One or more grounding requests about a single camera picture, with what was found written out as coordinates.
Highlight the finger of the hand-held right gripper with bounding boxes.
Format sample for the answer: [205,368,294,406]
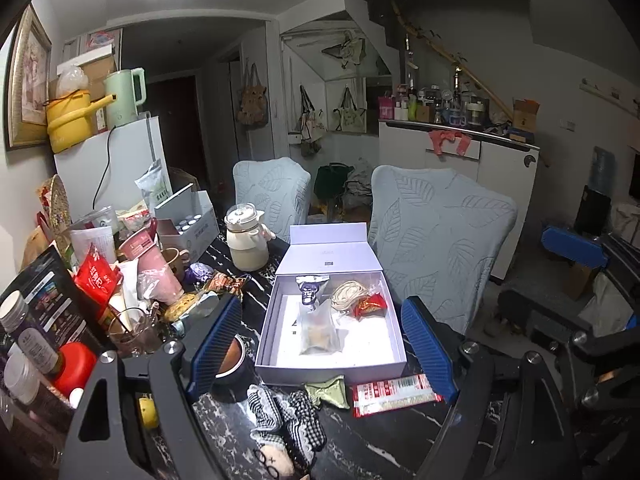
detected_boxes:
[499,289,592,351]
[541,225,640,281]

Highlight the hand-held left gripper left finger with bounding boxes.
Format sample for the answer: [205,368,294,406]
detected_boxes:
[60,292,244,480]

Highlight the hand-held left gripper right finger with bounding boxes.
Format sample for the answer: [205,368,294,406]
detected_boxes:
[401,296,583,480]

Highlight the long red white packet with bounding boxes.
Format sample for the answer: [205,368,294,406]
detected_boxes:
[351,374,443,418]

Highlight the white gift box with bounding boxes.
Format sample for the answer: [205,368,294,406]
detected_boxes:
[255,224,408,387]

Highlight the small red snack packet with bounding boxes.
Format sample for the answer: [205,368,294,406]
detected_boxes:
[352,294,388,318]

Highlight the clear bag with rope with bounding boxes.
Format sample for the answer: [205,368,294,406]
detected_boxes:
[331,280,368,313]

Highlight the clear bag with pastry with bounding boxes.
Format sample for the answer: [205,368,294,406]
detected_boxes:
[298,302,346,356]

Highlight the checkered cloth doll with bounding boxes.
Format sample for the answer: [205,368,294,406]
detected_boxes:
[247,385,328,476]

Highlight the green satin pouch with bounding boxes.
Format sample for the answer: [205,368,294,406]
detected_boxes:
[305,375,358,410]

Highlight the purple snack packet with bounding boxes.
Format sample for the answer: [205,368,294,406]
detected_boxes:
[295,274,331,311]

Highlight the steel bowl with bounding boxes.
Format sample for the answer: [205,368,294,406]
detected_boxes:
[215,335,256,401]

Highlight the gold candy wrappers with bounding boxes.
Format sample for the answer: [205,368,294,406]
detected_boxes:
[202,271,251,301]

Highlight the purple candy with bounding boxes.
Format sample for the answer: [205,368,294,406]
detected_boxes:
[184,262,216,286]

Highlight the glass mug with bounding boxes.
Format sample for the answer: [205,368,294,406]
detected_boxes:
[107,307,163,358]

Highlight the blue water bottle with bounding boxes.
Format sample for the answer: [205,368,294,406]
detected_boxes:
[592,146,617,193]

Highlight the brown mug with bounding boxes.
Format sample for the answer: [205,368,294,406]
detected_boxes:
[160,247,192,281]

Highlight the pink cups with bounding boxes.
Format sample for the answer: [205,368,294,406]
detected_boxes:
[117,227,186,303]

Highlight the yellow round toy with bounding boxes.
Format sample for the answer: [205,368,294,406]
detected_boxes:
[139,395,160,429]

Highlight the white cabinet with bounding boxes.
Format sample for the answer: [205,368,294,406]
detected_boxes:
[378,120,541,281]

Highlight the cream kettle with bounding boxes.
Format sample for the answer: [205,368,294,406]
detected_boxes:
[224,202,278,271]

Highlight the large light blue covered chair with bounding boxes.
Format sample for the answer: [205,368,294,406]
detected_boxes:
[367,165,518,333]

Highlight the white carton with bottles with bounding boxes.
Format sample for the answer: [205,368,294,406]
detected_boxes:
[155,183,220,263]

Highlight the red snack bag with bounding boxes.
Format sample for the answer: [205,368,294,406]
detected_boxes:
[74,242,123,306]

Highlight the open cardboard box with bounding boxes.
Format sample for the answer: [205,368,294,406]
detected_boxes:
[512,99,541,133]

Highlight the red bottle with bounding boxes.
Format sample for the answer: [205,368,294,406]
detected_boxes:
[52,342,98,408]

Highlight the small light blue covered chair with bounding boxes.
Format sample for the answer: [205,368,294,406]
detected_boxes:
[232,156,312,231]

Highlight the pink cloth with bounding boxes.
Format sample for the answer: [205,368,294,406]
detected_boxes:
[427,130,471,157]

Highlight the green white tea pouch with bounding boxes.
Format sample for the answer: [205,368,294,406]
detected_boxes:
[135,159,173,208]

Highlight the black printed packet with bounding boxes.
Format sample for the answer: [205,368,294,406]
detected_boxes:
[0,245,108,356]

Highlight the purple label jar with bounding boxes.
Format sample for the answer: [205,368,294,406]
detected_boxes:
[0,290,61,376]

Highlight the dark green bag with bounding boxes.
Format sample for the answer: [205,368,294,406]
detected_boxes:
[314,162,356,201]

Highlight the white fridge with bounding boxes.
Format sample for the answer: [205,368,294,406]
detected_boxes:
[54,115,168,221]

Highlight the white jar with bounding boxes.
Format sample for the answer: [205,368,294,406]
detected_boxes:
[5,345,41,403]

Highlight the row of bottles and jars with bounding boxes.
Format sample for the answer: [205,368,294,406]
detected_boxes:
[378,80,493,127]

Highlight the bamboo handrail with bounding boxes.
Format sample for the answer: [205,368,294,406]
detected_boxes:
[391,1,551,166]

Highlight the dark wooden door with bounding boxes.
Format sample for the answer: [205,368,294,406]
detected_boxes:
[147,74,208,186]

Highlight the beige tote bag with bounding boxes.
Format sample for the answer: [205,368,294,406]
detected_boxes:
[332,86,368,133]
[298,85,326,142]

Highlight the brown tote bag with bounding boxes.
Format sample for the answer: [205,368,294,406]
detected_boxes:
[237,64,269,128]

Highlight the green electric kettle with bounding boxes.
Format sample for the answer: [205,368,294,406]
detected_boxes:
[103,67,147,128]

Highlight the yellow pot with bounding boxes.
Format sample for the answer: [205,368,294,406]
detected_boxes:
[45,90,121,155]

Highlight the green hanging decoration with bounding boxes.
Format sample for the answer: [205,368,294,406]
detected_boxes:
[322,32,366,66]

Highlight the framed picture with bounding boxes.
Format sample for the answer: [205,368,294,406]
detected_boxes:
[5,4,53,151]

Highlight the black power cord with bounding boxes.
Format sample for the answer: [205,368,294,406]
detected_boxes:
[92,127,118,211]

